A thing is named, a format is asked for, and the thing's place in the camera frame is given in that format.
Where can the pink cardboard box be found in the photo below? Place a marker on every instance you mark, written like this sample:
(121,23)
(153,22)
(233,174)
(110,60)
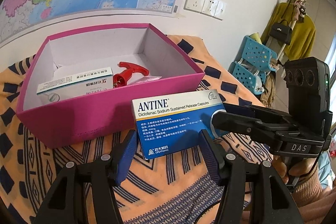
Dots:
(85,49)

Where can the white wall socket panel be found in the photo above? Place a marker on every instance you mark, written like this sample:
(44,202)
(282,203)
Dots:
(211,8)

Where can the blue Antine medicine box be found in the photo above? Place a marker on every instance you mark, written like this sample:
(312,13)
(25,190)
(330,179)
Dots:
(171,123)

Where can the blue plastic rack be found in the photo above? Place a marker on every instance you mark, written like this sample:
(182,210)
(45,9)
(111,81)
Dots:
(252,65)

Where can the pink sleeve right forearm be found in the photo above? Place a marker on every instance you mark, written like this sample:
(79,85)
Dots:
(312,200)

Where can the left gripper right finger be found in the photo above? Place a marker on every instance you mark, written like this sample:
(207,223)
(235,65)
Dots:
(228,172)

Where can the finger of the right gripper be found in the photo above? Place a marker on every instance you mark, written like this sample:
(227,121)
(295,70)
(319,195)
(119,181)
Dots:
(256,129)
(266,115)

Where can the white coat stand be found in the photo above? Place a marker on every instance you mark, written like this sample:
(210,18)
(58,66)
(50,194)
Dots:
(295,12)

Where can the mustard yellow coat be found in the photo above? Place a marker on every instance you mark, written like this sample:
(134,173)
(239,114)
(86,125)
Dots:
(302,38)

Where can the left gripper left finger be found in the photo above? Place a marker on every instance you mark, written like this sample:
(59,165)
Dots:
(110,171)

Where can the teal white medicine box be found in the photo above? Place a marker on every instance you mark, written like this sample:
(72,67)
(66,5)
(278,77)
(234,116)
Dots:
(77,85)

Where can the pink cream tube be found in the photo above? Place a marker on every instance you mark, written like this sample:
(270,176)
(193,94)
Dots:
(146,79)

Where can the black handbag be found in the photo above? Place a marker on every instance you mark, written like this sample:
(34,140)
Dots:
(281,31)

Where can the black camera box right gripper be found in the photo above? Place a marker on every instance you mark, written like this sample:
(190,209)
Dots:
(307,81)

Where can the right hand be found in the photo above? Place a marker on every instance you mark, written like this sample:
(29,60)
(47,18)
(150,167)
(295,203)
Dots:
(303,169)

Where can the orange patterned blanket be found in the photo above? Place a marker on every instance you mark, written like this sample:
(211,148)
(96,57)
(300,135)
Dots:
(171,189)

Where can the red plastic handle tool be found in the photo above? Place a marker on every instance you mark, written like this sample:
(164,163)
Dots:
(121,79)

